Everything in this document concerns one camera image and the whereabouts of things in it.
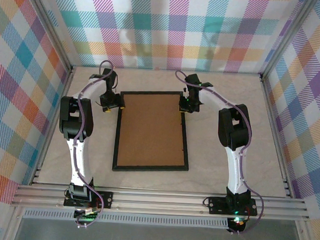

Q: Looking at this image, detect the black picture frame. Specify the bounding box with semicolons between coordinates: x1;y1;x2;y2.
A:
111;87;194;176

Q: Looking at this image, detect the brown backing board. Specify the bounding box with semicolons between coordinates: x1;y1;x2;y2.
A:
116;92;191;171

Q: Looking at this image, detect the small green-lit circuit board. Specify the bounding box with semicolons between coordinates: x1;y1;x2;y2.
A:
228;215;247;229
73;206;103;222

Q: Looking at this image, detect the aluminium side rail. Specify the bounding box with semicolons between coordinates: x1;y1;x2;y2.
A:
253;74;301;199
30;63;78;188

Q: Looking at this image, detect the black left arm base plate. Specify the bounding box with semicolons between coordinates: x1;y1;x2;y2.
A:
63;189;114;209

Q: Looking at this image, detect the aluminium corner post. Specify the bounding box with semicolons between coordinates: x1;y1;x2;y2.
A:
259;0;319;81
17;0;79;73

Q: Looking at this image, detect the aluminium mounting rail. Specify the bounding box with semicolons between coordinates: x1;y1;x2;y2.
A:
10;181;312;224

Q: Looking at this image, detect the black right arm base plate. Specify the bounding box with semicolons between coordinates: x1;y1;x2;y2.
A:
207;195;259;217

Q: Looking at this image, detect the grey slotted cable duct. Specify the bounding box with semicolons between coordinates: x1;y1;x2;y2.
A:
22;205;231;231

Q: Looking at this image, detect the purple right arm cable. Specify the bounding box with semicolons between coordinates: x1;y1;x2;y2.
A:
165;70;273;237

